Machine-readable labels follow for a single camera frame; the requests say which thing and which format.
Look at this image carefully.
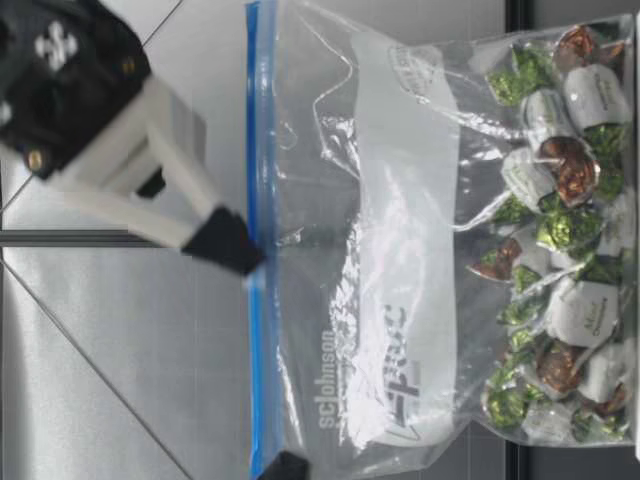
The clear zip bag with candies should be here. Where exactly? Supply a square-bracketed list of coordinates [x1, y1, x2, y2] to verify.
[244, 0, 640, 475]

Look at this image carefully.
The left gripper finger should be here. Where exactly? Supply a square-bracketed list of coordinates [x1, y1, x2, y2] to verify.
[261, 449, 312, 480]

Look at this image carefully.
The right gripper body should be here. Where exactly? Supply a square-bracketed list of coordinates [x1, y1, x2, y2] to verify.
[0, 0, 154, 185]

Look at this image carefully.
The black frame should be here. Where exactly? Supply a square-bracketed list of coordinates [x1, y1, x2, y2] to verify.
[0, 228, 152, 247]

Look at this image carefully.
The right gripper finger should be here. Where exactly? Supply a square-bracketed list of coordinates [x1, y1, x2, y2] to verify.
[53, 79, 266, 277]

